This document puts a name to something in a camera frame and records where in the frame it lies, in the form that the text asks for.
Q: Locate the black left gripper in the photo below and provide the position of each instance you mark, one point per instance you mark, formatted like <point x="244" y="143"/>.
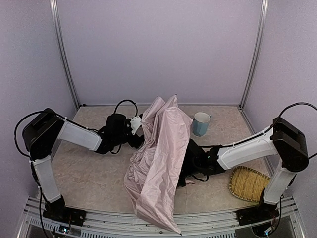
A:
<point x="136" y="141"/>

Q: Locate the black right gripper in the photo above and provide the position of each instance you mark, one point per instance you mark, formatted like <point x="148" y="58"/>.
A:
<point x="183" y="179"/>

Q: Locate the pink umbrella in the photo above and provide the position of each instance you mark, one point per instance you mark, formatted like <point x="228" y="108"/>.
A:
<point x="152" y="176"/>

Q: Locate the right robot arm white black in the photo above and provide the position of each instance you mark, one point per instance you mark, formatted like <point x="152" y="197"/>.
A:
<point x="280" y="138"/>

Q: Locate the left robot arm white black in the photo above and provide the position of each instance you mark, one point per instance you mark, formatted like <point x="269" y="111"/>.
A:
<point x="40" y="135"/>

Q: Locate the blue ceramic mug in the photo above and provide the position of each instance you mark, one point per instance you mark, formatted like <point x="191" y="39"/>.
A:
<point x="201" y="123"/>

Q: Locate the woven bamboo tray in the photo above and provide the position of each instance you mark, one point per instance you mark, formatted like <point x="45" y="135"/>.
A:
<point x="247" y="183"/>

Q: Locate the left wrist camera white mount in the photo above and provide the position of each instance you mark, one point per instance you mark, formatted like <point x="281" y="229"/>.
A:
<point x="135" y="124"/>

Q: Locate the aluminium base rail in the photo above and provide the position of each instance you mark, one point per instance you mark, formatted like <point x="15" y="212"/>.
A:
<point x="275" y="219"/>

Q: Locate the left aluminium frame post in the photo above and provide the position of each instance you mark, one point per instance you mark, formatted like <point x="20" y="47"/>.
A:
<point x="63" y="54"/>

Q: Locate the aluminium frame post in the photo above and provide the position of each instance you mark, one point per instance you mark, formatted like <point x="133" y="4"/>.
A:
<point x="256" y="53"/>
<point x="63" y="54"/>

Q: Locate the right aluminium frame post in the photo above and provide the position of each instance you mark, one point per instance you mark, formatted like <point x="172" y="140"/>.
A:
<point x="256" y="53"/>

